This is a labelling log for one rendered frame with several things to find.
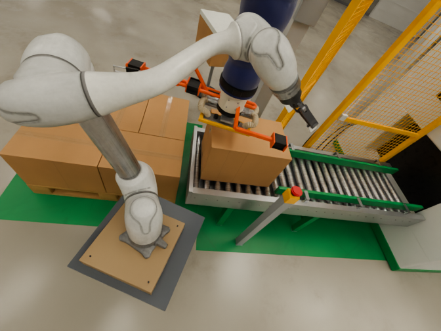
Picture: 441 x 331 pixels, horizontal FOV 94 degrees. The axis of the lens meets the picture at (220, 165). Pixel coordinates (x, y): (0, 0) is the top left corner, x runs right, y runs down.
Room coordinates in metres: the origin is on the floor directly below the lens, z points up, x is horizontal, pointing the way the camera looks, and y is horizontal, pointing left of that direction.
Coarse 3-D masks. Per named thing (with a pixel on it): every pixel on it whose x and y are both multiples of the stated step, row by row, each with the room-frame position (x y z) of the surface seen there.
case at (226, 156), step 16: (208, 128) 1.18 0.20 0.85; (256, 128) 1.29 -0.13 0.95; (272, 128) 1.38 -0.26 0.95; (208, 144) 1.02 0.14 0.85; (224, 144) 0.99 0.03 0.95; (240, 144) 1.05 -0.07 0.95; (256, 144) 1.12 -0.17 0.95; (208, 160) 0.92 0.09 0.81; (224, 160) 0.96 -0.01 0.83; (240, 160) 1.00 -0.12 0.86; (256, 160) 1.04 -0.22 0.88; (272, 160) 1.08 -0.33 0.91; (288, 160) 1.12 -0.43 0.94; (208, 176) 0.94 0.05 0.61; (224, 176) 0.98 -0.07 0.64; (240, 176) 1.03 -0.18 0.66; (256, 176) 1.07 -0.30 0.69; (272, 176) 1.12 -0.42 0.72
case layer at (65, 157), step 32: (160, 96) 1.66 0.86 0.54; (32, 128) 0.72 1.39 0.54; (64, 128) 0.83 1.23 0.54; (128, 128) 1.09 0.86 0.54; (160, 128) 1.25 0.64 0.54; (32, 160) 0.51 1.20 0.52; (64, 160) 0.59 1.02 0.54; (96, 160) 0.70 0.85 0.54; (160, 160) 0.93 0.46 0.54; (160, 192) 0.81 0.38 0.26
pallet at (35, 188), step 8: (40, 192) 0.46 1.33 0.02; (48, 192) 0.48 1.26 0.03; (56, 192) 0.52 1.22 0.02; (64, 192) 0.54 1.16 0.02; (72, 192) 0.57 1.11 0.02; (80, 192) 0.60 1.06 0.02; (88, 192) 0.63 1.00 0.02; (96, 192) 0.62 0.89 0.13; (104, 192) 0.65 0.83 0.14; (112, 200) 0.66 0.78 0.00; (168, 200) 0.83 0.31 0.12
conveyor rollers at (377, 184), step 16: (304, 160) 1.71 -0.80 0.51; (288, 176) 1.37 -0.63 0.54; (304, 176) 1.46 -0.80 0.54; (320, 176) 1.55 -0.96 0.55; (336, 176) 1.64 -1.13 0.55; (352, 176) 1.77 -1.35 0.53; (368, 176) 1.86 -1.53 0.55; (384, 176) 1.99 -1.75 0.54; (240, 192) 0.96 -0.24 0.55; (256, 192) 1.04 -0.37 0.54; (336, 192) 1.42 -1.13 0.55; (352, 192) 1.55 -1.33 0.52; (368, 192) 1.62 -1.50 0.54; (384, 192) 1.76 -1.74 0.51; (384, 208) 1.50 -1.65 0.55
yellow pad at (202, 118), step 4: (200, 116) 0.98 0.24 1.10; (204, 116) 0.99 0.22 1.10; (212, 116) 1.02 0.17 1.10; (216, 116) 1.00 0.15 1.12; (220, 116) 1.05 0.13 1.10; (200, 120) 0.95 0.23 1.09; (204, 120) 0.96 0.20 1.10; (208, 120) 0.97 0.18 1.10; (212, 120) 0.98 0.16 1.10; (216, 120) 1.00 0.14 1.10; (212, 124) 0.97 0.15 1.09; (216, 124) 0.97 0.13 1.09; (220, 124) 0.99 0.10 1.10; (224, 124) 1.00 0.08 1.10; (228, 124) 1.01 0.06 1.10; (232, 124) 1.03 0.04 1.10; (240, 124) 1.06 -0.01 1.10; (224, 128) 0.98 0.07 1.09; (228, 128) 0.99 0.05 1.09; (232, 128) 1.00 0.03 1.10; (248, 128) 1.06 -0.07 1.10; (236, 132) 1.00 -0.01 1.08; (248, 136) 1.01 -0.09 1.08
